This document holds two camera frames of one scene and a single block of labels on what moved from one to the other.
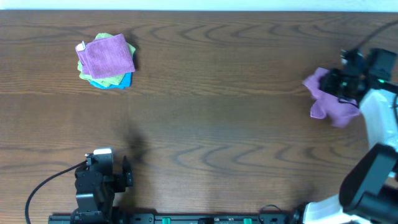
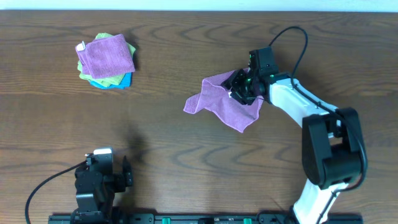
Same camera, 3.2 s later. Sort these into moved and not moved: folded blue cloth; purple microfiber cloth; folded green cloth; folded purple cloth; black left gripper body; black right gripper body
Moved: purple microfiber cloth; black right gripper body
Not moved: folded green cloth; folded purple cloth; folded blue cloth; black left gripper body
